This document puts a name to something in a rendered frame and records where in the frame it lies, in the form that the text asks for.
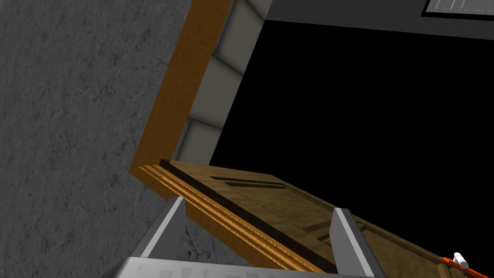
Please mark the brown wooden door leaf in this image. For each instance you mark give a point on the brown wooden door leaf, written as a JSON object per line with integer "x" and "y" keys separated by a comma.
{"x": 278, "y": 216}

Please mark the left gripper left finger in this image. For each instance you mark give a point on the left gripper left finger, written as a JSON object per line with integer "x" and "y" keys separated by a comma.
{"x": 164, "y": 229}

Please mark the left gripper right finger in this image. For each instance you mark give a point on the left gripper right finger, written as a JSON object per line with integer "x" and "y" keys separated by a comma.
{"x": 349, "y": 243}

